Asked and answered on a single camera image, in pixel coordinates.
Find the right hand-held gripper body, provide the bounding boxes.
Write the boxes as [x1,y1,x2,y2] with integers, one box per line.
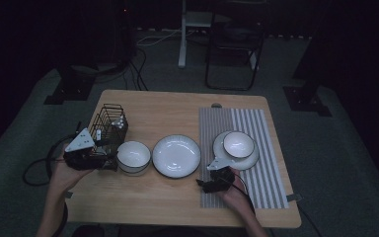
[203,156,237,195]

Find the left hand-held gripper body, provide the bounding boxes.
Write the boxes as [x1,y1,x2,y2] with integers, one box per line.
[62,127,108,172]

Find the black wire cutlery basket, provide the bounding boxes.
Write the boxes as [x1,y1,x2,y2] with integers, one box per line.
[88,103,129,172]

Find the bunch of white chopsticks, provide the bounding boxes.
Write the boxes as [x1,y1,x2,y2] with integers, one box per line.
[112,115,126,130]

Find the white plate with black rim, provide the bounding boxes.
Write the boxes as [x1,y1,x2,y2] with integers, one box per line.
[151,133,202,180]
[212,131,261,172]

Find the white bowl with black rim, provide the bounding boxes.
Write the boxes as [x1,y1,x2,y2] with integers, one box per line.
[222,130,256,159]
[115,140,152,177]

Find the person's right hand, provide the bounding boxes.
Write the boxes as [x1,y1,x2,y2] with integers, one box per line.
[215,167,255,215]

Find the person's left hand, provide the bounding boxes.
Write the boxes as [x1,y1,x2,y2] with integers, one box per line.
[48,144,93,195]

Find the person's dark clothing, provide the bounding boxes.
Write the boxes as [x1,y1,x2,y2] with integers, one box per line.
[72,224,246,237]

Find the black stand base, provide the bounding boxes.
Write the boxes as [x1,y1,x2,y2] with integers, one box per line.
[282,48,333,118]
[43,65,97,106]

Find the grey striped placemat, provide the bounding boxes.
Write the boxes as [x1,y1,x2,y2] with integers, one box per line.
[198,107,290,209]

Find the white metal stand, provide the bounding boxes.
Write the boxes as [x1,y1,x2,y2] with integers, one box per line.
[177,0,218,69]

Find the black folding chair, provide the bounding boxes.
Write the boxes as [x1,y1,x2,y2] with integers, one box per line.
[204,0,267,92]

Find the right hand-held gripper black cable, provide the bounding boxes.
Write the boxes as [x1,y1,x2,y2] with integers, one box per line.
[231,174,257,215]

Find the hand-held gripper black cable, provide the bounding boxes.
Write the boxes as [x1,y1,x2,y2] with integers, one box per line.
[231,174,257,215]
[44,132,80,237]

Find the left hand-held gripper black cable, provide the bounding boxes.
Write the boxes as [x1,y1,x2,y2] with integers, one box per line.
[44,132,80,237]

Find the black cable loop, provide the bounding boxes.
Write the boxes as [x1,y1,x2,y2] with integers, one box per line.
[22,157,52,187]

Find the black floor cables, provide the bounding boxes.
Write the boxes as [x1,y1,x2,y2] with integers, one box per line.
[93,47,150,92]

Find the white floor cable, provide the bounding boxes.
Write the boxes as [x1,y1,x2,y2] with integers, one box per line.
[135,29,183,47]

